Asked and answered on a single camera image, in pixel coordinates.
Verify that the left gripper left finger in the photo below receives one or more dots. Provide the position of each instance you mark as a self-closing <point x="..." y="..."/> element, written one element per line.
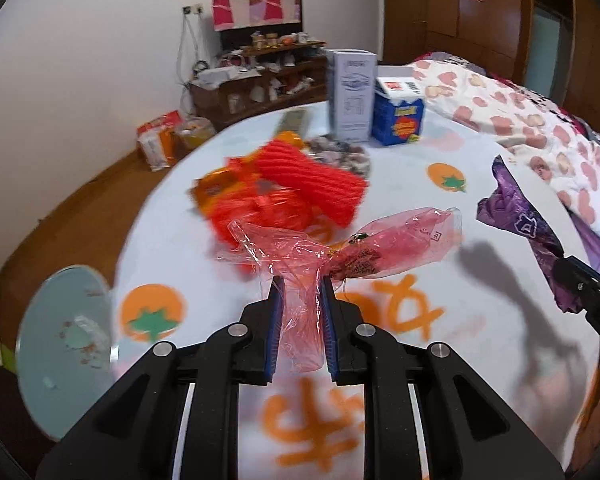
<point x="174" y="413"/>

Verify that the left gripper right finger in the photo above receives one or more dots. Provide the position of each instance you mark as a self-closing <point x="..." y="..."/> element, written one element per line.
<point x="428" y="414"/>

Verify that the purple foil wrapper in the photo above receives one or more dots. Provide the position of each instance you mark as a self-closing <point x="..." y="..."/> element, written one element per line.
<point x="508" y="209"/>

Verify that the pink transparent plastic bag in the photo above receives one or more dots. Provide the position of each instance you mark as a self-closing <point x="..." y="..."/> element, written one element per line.
<point x="384" y="247"/>

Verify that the red foil wrapper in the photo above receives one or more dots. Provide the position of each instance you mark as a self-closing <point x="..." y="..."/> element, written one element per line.
<point x="236" y="192"/>

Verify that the light blue trash bin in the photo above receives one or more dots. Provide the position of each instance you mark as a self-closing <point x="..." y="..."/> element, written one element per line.
<point x="63" y="349"/>

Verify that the heart-print white quilt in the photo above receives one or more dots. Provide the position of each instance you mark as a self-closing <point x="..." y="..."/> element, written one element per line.
<point x="536" y="132"/>

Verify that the blue LOOK milk carton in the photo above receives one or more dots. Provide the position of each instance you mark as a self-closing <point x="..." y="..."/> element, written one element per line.
<point x="398" y="110"/>

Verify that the brown wooden wardrobe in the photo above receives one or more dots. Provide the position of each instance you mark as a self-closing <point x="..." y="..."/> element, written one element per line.
<point x="552" y="46"/>

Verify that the grey patterned crumpled cloth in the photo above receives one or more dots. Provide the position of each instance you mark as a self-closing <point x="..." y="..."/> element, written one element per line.
<point x="330" y="151"/>

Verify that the yellow plastic bag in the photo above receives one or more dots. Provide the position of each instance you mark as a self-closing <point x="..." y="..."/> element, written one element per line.
<point x="194" y="132"/>

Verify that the grey milk carton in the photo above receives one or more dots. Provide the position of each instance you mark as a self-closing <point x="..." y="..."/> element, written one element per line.
<point x="351" y="77"/>

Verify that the gold black remote-like packet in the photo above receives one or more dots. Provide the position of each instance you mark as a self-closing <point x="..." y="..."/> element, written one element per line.
<point x="295" y="120"/>

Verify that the dark wooden TV cabinet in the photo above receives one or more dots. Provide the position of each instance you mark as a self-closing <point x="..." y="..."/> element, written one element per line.
<point x="255" y="82"/>

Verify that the television with patterned cover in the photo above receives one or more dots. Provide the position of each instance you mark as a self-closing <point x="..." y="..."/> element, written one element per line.
<point x="236" y="21"/>

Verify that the wall power socket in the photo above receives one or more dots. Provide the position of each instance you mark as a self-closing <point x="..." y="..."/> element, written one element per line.
<point x="196" y="9"/>

